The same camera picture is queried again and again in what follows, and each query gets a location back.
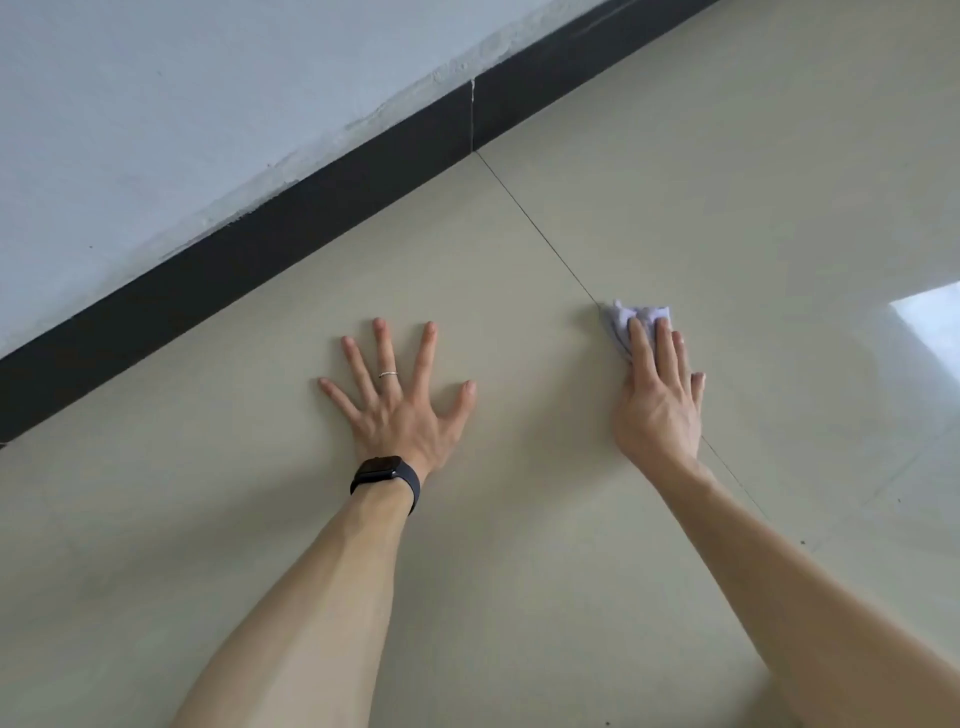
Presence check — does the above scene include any person's right hand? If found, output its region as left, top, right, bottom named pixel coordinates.
left=613, top=316, right=707, bottom=481

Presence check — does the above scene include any person's left hand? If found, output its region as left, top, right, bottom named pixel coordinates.
left=318, top=318, right=478, bottom=485

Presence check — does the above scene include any light purple cleaning cloth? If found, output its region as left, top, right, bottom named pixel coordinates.
left=600, top=300, right=674, bottom=364

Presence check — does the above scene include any person's left forearm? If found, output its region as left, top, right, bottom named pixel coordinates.
left=171, top=487, right=412, bottom=728

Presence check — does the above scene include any person's right forearm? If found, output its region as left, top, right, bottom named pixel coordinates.
left=654, top=463, right=960, bottom=728

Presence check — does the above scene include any black smartwatch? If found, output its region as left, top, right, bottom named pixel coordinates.
left=350, top=455, right=423, bottom=516

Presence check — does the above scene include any black baseboard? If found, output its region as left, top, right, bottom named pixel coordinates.
left=0, top=0, right=717, bottom=444

